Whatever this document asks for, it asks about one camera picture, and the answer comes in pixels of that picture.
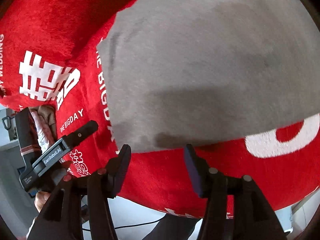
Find person's left hand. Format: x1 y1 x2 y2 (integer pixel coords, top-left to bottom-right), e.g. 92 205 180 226
34 191 51 212

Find black cable on floor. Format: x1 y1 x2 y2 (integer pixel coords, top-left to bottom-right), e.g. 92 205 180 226
82 216 166 231

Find grey small knit garment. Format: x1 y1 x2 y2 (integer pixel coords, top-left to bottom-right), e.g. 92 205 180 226
98 0 319 152

